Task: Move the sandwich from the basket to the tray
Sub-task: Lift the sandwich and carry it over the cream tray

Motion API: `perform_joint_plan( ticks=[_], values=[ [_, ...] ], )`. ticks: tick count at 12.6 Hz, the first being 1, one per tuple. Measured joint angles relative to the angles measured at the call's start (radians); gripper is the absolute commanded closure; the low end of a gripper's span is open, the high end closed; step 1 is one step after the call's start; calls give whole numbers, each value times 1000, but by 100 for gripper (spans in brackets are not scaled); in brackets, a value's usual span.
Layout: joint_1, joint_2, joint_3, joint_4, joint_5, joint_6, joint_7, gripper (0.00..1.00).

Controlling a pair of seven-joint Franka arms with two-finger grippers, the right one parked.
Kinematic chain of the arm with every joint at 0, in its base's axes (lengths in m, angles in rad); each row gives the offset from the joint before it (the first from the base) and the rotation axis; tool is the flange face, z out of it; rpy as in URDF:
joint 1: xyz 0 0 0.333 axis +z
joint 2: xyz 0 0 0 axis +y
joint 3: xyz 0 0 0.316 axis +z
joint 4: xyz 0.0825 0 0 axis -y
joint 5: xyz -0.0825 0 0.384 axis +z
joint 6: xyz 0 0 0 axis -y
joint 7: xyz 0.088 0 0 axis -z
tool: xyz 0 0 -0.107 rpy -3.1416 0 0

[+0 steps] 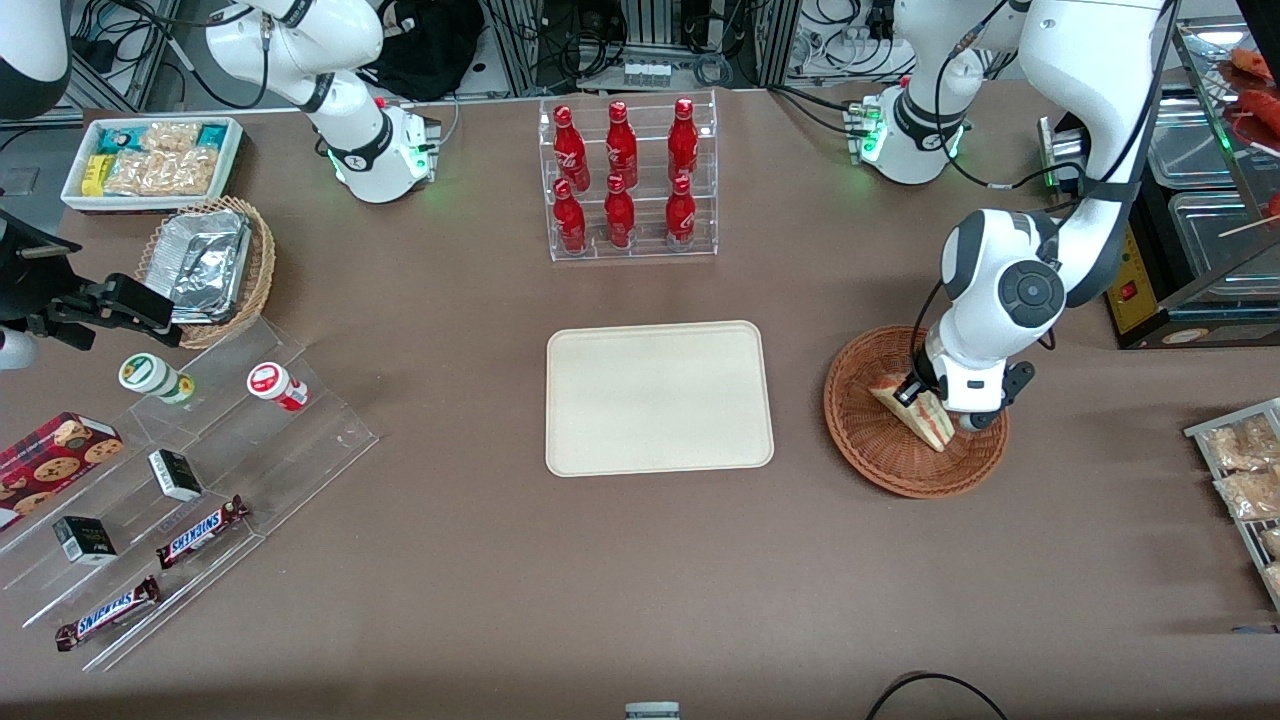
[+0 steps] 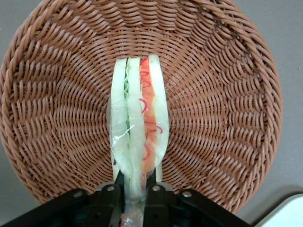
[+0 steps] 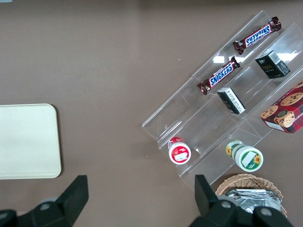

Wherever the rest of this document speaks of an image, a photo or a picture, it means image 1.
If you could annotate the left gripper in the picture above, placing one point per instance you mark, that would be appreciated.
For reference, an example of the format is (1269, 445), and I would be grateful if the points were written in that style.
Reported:
(919, 384)

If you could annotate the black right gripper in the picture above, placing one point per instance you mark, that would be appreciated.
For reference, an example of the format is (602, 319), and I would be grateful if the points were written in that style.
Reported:
(24, 282)

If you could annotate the triangular sandwich wedge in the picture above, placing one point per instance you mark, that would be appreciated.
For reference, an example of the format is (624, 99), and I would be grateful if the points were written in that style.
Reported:
(925, 425)

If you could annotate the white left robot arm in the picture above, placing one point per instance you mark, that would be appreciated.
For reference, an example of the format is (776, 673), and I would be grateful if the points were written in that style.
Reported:
(1080, 80)

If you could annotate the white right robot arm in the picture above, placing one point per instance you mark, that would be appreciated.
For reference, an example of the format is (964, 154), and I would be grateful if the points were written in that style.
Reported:
(360, 150)

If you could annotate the round brown wicker basket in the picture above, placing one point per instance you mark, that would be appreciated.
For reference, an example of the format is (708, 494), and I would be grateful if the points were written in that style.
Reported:
(880, 450)

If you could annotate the silver foil tray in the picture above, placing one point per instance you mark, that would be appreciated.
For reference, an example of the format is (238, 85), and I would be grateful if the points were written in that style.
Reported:
(205, 265)

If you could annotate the light wicker basket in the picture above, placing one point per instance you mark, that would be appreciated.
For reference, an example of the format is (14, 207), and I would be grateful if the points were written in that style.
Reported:
(258, 270)

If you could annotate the cream rectangular tray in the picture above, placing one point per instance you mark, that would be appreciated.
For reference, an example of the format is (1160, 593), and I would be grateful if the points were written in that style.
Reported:
(660, 400)

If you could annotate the metal snack tray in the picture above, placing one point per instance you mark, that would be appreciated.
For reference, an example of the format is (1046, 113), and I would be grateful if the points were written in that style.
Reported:
(1200, 432)

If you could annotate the green lid small bottle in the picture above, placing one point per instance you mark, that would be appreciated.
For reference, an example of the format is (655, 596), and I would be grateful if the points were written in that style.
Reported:
(150, 375)

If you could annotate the white snack bin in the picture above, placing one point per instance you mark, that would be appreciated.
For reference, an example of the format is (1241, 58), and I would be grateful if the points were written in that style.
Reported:
(72, 195)

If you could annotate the yellow snack packet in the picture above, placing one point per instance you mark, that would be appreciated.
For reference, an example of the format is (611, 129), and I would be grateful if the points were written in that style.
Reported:
(94, 175)

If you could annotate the red cookie box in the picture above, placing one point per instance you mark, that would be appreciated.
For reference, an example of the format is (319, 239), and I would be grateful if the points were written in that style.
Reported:
(50, 460)

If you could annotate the large clear cracker packet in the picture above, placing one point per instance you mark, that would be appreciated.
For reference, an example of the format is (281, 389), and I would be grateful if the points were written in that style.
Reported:
(160, 172)

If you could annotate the small black box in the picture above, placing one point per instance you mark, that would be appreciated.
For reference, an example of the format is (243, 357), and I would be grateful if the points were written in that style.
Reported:
(85, 540)
(175, 475)

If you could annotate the teal snack packet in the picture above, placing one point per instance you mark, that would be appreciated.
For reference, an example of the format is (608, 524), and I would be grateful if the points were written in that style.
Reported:
(117, 140)

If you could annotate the red lid small bottle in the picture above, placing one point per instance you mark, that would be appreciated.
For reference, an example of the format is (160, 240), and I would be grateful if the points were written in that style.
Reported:
(272, 383)

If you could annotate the small clear cracker packet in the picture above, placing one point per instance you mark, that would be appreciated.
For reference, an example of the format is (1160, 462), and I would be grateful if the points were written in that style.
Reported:
(170, 136)

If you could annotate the clear acrylic stepped display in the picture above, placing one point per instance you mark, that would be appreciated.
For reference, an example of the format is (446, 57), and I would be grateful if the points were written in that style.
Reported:
(290, 450)

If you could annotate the Snickers bar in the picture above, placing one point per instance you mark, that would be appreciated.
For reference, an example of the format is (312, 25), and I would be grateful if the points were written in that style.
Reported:
(108, 613)
(200, 532)

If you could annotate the silver metal box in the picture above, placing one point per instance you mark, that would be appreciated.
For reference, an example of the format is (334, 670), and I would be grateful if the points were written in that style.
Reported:
(1062, 150)

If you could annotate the red soda bottle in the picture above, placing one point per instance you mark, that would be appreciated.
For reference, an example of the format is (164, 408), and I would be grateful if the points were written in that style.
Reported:
(680, 218)
(571, 150)
(619, 218)
(621, 150)
(683, 145)
(570, 222)

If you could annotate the black food warmer case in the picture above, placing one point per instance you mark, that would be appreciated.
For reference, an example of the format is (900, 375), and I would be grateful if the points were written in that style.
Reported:
(1200, 320)

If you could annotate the clear acrylic bottle rack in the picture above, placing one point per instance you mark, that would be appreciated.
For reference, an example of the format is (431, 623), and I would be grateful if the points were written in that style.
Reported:
(645, 252)

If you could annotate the clear rice snack packet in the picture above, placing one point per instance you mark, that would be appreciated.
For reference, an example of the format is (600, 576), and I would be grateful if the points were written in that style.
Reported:
(1240, 445)
(1250, 495)

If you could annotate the black bag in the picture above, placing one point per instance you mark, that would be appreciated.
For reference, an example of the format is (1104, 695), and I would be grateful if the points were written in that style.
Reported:
(430, 45)

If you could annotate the aluminium equipment frame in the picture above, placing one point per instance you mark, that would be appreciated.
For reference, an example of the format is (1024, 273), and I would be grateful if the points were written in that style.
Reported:
(650, 30)

